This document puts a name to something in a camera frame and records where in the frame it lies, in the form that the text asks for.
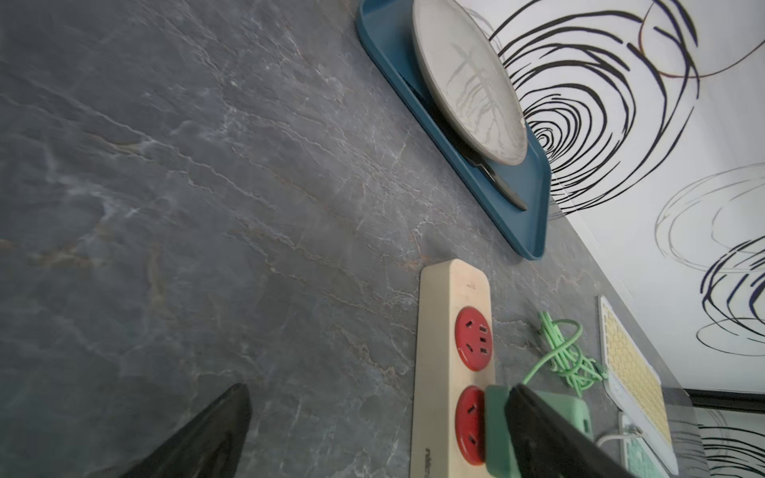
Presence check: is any green charging cable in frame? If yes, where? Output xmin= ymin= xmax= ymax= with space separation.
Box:
xmin=522 ymin=310 xmax=610 ymax=398

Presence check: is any beige power strip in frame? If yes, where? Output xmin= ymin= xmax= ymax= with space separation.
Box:
xmin=410 ymin=259 xmax=496 ymax=477

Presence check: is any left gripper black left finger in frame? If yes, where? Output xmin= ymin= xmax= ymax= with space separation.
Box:
xmin=124 ymin=384 xmax=252 ymax=477

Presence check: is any green wireless keyboard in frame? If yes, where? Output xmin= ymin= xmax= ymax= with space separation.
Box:
xmin=619 ymin=412 xmax=671 ymax=478

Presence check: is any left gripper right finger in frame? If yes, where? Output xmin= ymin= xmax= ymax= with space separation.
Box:
xmin=504 ymin=384 xmax=632 ymax=478

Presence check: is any yellow wireless keyboard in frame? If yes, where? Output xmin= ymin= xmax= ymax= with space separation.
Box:
xmin=598 ymin=296 xmax=679 ymax=475

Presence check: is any black knife on tray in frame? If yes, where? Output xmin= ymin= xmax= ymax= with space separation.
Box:
xmin=462 ymin=149 xmax=528 ymax=211

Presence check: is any grey round plate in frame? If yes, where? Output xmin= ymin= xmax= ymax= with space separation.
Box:
xmin=412 ymin=0 xmax=528 ymax=165

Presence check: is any teal tray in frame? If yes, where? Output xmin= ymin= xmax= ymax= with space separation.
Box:
xmin=356 ymin=1 xmax=551 ymax=260

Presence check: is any teal usb charger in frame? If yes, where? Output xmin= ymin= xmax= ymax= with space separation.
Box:
xmin=484 ymin=384 xmax=594 ymax=478

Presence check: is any white charging cable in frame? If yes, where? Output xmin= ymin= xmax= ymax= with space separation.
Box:
xmin=596 ymin=426 xmax=643 ymax=449

